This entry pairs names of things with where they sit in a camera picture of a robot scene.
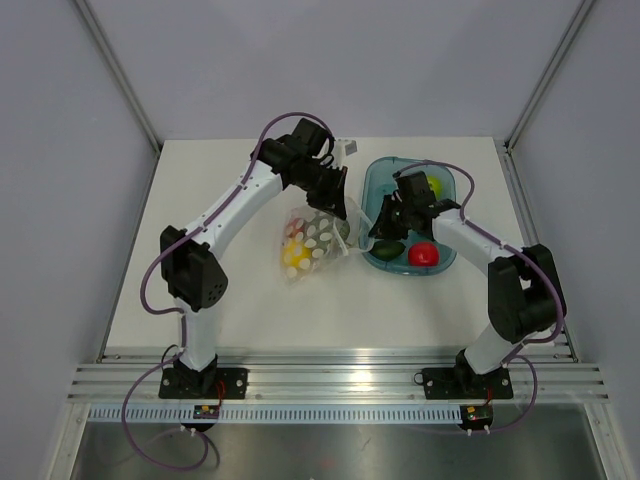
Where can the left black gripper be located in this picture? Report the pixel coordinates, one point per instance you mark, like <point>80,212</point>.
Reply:
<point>333,200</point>

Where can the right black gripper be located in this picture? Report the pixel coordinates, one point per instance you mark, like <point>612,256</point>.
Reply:
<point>381,228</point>

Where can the green netted melon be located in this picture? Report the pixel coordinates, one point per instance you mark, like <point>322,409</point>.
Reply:
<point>342,231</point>

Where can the clear dotted zip bag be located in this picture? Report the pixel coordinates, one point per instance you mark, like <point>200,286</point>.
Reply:
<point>319,238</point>

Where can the wrinkled red fruit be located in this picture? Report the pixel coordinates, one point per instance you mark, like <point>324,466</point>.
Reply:
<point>294,226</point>

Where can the yellow fruit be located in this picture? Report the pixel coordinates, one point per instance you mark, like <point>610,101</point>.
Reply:
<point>296,255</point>

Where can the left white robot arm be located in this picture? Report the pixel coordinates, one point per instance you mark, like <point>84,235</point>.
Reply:
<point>190,257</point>

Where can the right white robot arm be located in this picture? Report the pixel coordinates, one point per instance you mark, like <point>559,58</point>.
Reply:
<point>524,296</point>

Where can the dark green avocado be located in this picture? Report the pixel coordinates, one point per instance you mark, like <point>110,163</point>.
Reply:
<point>387,250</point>

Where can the teal plastic tray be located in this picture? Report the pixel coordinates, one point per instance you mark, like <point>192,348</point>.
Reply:
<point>379,182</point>

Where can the smooth red apple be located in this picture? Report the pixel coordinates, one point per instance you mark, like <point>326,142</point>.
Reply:
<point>423,255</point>

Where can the green apple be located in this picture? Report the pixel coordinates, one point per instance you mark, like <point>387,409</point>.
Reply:
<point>435,185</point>

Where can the right small circuit board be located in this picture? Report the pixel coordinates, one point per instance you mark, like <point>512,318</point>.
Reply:
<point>477,414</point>

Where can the small circuit board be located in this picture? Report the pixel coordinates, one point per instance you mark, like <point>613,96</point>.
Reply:
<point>477,414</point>
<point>206,412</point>

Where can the left small circuit board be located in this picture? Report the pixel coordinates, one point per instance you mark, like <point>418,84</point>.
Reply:
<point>206,412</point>

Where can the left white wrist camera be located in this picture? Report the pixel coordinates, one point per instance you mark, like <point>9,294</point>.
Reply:
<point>344,148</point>

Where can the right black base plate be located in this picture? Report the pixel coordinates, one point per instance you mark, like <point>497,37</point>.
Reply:
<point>452,383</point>

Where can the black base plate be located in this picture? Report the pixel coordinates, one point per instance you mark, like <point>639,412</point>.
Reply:
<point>452,383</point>
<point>222,383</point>

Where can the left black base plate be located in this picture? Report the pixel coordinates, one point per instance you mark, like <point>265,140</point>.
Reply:
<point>222,383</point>

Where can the aluminium mounting rail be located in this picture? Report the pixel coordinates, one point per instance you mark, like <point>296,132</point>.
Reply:
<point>339,376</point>

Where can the left aluminium frame post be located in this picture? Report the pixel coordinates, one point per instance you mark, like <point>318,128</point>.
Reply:
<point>106,52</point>

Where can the aluminium frame post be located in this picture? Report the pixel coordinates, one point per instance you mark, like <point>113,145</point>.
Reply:
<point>106,52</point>
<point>550,71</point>

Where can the white slotted cable duct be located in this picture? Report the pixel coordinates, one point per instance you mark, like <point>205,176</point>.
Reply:
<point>284,414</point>

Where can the right aluminium frame post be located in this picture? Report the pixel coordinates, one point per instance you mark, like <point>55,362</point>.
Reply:
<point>550,71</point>

